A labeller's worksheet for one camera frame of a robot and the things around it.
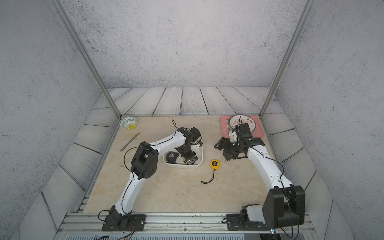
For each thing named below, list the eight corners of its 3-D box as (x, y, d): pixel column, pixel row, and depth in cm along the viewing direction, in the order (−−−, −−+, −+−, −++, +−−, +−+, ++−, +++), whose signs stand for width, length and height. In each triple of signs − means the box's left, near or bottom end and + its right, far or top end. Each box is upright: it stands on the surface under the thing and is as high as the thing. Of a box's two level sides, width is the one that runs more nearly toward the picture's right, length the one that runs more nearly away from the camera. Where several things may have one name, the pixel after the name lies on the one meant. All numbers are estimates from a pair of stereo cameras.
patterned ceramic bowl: (120, 128, 116) (117, 124, 112) (127, 119, 122) (125, 115, 119) (132, 131, 114) (130, 127, 111) (139, 122, 120) (137, 118, 117)
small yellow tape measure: (208, 166, 94) (208, 164, 93) (212, 159, 97) (212, 157, 96) (217, 170, 92) (217, 169, 91) (220, 163, 95) (221, 162, 94)
